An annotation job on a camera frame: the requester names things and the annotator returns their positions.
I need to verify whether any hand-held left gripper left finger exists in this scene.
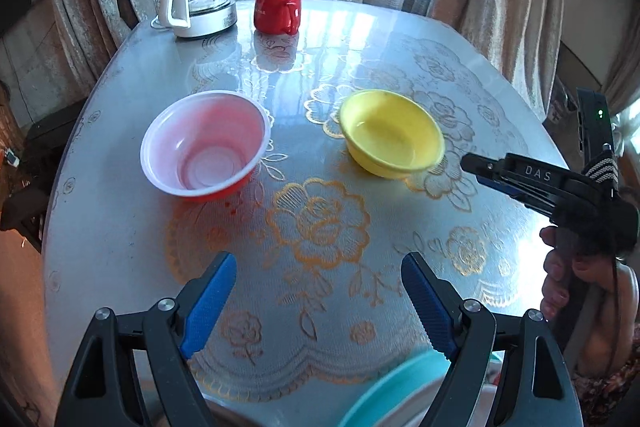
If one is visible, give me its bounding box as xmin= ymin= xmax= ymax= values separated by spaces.
xmin=54 ymin=251 xmax=238 ymax=427

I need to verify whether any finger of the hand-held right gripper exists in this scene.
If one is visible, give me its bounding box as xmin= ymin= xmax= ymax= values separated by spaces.
xmin=460 ymin=152 xmax=583 ymax=192
xmin=477 ymin=177 xmax=601 ymax=225

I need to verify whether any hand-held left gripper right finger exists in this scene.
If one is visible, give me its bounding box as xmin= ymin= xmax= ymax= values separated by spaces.
xmin=400 ymin=251 xmax=586 ymax=427

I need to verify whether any turquoise plastic plate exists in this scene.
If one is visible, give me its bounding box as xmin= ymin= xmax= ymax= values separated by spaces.
xmin=337 ymin=349 xmax=503 ymax=427

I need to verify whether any yellow plastic bowl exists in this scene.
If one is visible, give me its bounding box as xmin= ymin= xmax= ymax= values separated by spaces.
xmin=339 ymin=89 xmax=446 ymax=180

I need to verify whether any person's right forearm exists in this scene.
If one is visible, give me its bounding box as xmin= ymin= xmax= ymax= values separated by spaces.
xmin=575 ymin=267 xmax=640 ymax=373

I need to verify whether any person's right hand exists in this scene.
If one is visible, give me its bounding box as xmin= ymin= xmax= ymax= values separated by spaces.
xmin=539 ymin=226 xmax=613 ymax=323

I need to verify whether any red plastic bowl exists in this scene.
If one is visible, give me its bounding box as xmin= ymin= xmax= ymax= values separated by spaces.
xmin=140 ymin=91 xmax=268 ymax=204

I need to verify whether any floral patterned garment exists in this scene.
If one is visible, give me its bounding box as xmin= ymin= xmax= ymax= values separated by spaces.
xmin=572 ymin=357 xmax=640 ymax=427

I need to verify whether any dark furniture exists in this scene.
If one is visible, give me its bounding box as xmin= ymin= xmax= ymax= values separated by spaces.
xmin=0 ymin=102 xmax=83 ymax=253

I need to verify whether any white kettle heating base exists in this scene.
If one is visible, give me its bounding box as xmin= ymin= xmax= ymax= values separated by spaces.
xmin=151 ymin=0 xmax=238 ymax=40

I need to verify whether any red ceramic mug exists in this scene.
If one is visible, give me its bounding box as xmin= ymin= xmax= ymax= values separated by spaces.
xmin=253 ymin=0 xmax=302 ymax=35

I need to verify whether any thin black cable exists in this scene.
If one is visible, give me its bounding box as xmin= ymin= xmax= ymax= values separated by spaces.
xmin=602 ymin=142 xmax=622 ymax=368

